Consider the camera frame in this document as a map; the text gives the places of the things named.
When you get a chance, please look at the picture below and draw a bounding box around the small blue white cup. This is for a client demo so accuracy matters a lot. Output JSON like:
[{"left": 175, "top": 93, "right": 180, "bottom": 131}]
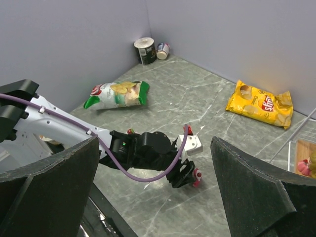
[{"left": 157, "top": 42, "right": 170, "bottom": 60}]

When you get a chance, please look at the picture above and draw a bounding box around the white wire wooden shelf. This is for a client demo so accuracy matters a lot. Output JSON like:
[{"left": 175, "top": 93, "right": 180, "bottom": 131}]
[{"left": 269, "top": 109, "right": 316, "bottom": 175}]

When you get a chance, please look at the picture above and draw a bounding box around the yellow Lays chips bag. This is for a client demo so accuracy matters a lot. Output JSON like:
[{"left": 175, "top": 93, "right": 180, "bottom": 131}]
[{"left": 226, "top": 80, "right": 294, "bottom": 130}]

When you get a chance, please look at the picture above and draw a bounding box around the green chips bag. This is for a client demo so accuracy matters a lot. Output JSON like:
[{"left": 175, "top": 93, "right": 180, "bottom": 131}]
[{"left": 83, "top": 81, "right": 150, "bottom": 110}]

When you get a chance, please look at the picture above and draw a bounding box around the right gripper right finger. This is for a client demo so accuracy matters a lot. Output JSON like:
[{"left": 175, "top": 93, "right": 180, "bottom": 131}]
[{"left": 210, "top": 136, "right": 316, "bottom": 237}]

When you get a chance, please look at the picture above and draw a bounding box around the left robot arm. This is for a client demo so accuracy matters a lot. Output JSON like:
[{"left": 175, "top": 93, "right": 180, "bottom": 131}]
[{"left": 0, "top": 79, "right": 202, "bottom": 188}]

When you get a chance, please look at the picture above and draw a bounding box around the Chobani yogurt cup front left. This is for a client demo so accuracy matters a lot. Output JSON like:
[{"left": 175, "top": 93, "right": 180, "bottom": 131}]
[{"left": 39, "top": 135, "right": 62, "bottom": 146}]

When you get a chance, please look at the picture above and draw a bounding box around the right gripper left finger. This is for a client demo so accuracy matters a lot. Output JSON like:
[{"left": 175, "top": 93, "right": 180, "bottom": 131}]
[{"left": 0, "top": 137, "right": 100, "bottom": 237}]

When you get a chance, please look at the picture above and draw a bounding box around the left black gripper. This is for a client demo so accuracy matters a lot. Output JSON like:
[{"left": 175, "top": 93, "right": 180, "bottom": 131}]
[{"left": 166, "top": 159, "right": 195, "bottom": 188}]

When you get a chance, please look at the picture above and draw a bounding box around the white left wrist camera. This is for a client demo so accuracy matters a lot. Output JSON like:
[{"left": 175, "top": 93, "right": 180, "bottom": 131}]
[{"left": 181, "top": 125, "right": 203, "bottom": 159}]

